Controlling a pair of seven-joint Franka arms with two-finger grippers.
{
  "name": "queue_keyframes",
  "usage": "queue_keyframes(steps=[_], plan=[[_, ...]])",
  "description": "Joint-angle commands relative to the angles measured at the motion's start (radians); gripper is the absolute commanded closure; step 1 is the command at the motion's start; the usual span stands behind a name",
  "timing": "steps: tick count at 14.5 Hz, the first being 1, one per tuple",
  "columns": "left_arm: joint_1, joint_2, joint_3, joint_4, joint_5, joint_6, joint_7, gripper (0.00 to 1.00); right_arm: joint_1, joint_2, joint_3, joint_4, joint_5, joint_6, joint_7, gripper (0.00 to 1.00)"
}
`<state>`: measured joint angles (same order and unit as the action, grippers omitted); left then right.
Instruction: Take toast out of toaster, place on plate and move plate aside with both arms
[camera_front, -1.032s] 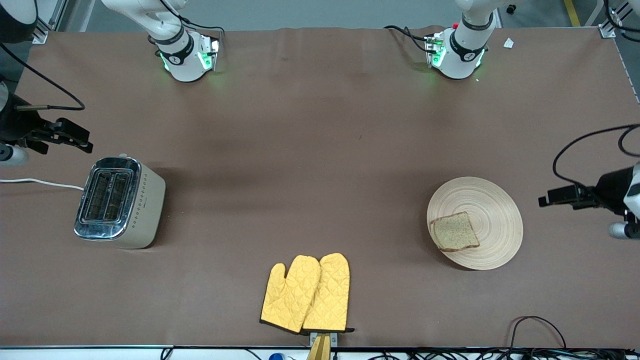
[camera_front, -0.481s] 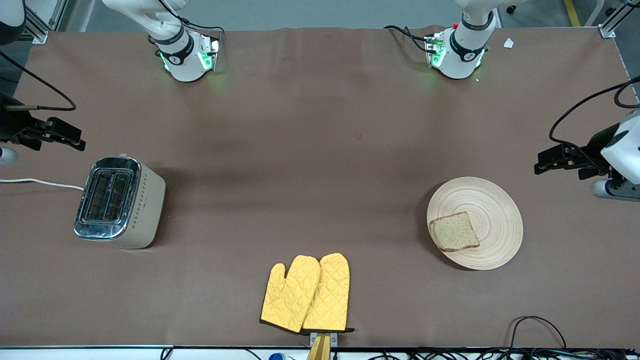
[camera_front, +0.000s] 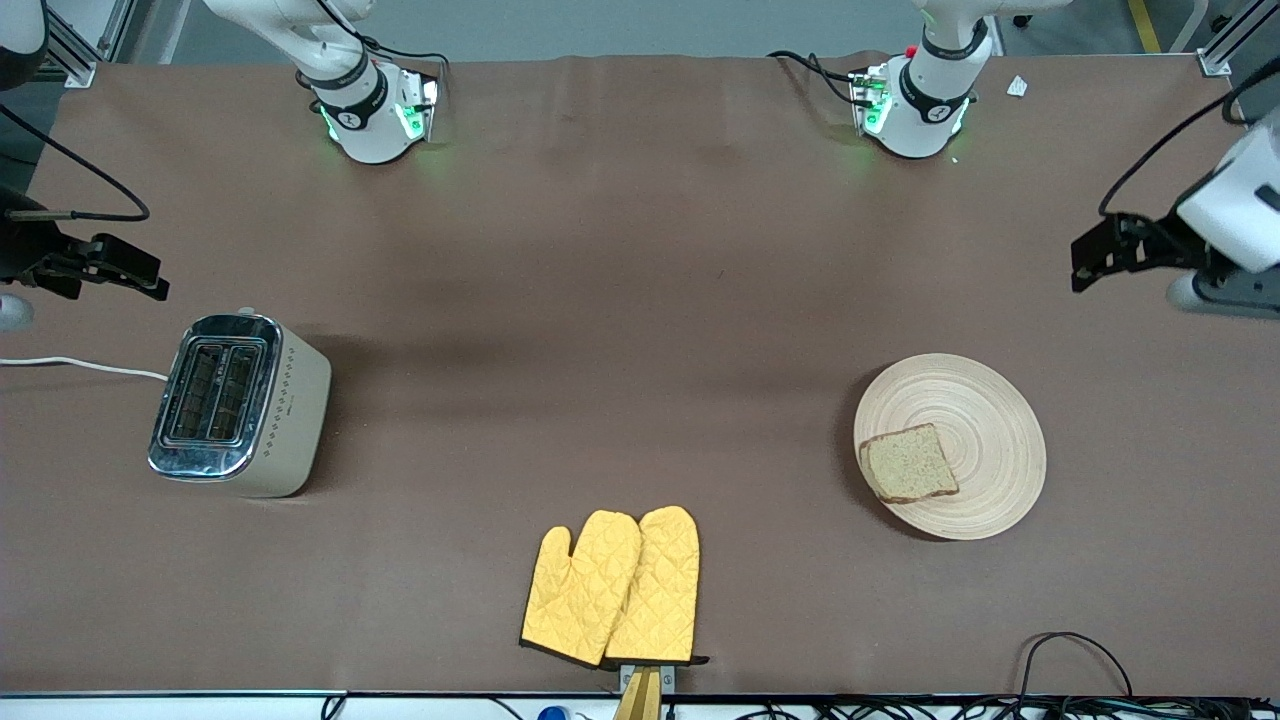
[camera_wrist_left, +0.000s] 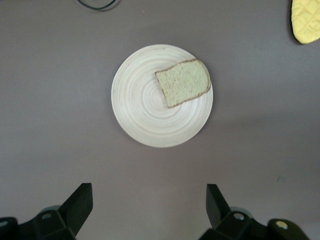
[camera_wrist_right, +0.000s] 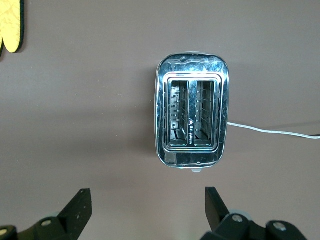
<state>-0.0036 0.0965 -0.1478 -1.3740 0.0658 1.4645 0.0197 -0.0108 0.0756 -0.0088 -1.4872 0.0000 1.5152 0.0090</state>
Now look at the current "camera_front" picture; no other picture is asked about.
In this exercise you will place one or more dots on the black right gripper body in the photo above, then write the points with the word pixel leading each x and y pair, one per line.
pixel 22 252

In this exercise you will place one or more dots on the round light wooden plate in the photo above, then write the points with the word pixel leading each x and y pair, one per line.
pixel 985 440

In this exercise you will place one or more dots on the brown bread toast slice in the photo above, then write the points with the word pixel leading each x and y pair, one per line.
pixel 908 465

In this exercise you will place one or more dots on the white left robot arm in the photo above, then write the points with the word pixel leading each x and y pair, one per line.
pixel 925 110

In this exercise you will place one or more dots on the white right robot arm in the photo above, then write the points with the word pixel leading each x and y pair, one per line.
pixel 365 110

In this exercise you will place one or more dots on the cream and chrome toaster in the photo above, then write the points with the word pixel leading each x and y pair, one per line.
pixel 250 410

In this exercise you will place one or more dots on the small white paper scrap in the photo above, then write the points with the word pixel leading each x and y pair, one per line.
pixel 1017 86

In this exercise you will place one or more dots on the brown table cover sheet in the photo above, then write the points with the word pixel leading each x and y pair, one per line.
pixel 650 250

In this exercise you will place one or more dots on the yellow quilted oven mitt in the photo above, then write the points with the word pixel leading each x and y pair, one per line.
pixel 655 590
pixel 580 590

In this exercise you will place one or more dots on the blue round object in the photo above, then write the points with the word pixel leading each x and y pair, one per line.
pixel 552 714

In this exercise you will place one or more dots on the aluminium frame profile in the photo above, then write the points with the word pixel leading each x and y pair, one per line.
pixel 75 50
pixel 1235 35

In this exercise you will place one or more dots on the small metal bracket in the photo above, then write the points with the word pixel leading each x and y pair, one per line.
pixel 667 676

